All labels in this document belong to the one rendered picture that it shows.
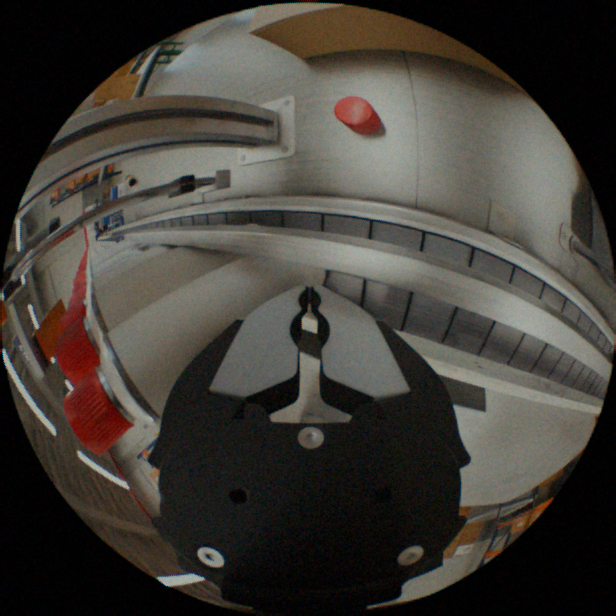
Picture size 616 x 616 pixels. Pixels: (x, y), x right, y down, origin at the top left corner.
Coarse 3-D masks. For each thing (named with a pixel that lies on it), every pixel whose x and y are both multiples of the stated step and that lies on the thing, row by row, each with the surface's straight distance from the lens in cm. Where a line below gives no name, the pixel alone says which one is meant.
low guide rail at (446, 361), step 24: (408, 336) 16; (432, 360) 15; (456, 360) 16; (480, 360) 18; (480, 384) 17; (504, 384) 18; (528, 384) 20; (552, 384) 25; (576, 408) 31; (600, 408) 44
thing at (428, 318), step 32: (160, 224) 43; (192, 224) 31; (288, 224) 19; (320, 224) 17; (352, 224) 16; (384, 224) 15; (448, 256) 16; (480, 256) 16; (352, 288) 17; (384, 288) 17; (544, 288) 19; (384, 320) 18; (416, 320) 17; (448, 320) 17; (480, 320) 18; (576, 320) 24; (480, 352) 20; (512, 352) 21; (544, 352) 23; (608, 352) 38; (576, 384) 33; (608, 384) 49
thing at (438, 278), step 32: (288, 256) 9; (320, 256) 8; (352, 256) 8; (384, 256) 7; (416, 256) 7; (416, 288) 7; (448, 288) 7; (480, 288) 8; (512, 288) 9; (512, 320) 9; (544, 320) 9; (576, 352) 13
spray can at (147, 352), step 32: (256, 256) 14; (192, 288) 11; (224, 288) 11; (256, 288) 11; (288, 288) 13; (128, 320) 11; (160, 320) 10; (192, 320) 10; (224, 320) 10; (128, 352) 9; (160, 352) 9; (192, 352) 9; (96, 384) 10; (128, 384) 9; (160, 384) 9; (96, 416) 10; (128, 416) 11; (160, 416) 10; (96, 448) 11
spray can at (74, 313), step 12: (144, 252) 20; (156, 252) 20; (120, 264) 20; (132, 264) 19; (108, 276) 19; (96, 288) 18; (84, 300) 20; (72, 312) 20; (84, 312) 19; (60, 324) 20
